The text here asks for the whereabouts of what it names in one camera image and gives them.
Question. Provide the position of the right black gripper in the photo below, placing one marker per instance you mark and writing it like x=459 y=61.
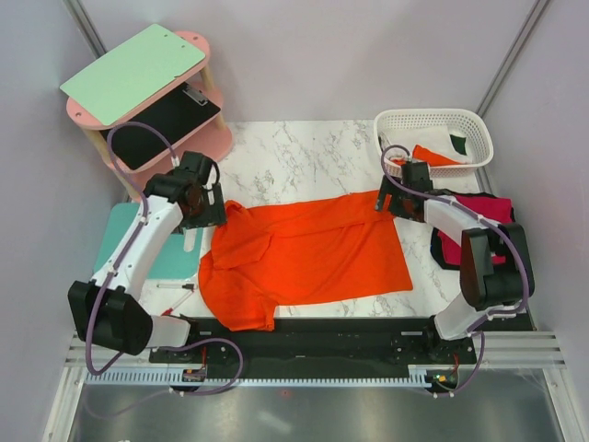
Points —
x=392 y=186

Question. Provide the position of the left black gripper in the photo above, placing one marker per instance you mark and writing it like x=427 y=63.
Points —
x=213 y=214

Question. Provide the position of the orange t shirt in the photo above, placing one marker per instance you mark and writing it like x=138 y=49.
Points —
x=299 y=254
x=445 y=158

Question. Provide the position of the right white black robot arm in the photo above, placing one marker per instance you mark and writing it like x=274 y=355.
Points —
x=495 y=275

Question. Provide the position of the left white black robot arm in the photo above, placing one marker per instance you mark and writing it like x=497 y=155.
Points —
x=106 y=309

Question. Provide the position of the pink two tier shelf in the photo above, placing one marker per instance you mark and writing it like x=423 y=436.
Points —
x=214 y=138

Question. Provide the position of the folded black t shirt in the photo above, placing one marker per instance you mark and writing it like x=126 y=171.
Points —
x=442 y=258

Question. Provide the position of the teal cutting board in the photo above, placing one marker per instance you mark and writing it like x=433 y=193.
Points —
x=172 y=262

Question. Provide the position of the dark green cloth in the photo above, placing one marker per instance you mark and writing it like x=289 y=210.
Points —
x=459 y=144

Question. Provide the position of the white marker pen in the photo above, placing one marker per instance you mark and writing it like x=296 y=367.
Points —
x=189 y=287

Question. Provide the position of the black clipboard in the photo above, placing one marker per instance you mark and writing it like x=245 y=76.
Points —
x=177 y=114

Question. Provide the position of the white plastic laundry basket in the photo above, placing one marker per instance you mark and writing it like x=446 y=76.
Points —
x=459 y=122

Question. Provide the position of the red white pen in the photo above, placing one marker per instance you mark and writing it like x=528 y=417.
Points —
x=174 y=307

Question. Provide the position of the mint green board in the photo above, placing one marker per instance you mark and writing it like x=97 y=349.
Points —
x=121 y=81

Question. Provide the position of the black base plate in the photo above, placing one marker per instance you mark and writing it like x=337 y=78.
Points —
x=318 y=349

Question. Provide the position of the white cable duct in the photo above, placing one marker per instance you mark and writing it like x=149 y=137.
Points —
x=179 y=377

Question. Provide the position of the aluminium frame rail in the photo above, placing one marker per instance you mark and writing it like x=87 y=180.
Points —
x=502 y=350

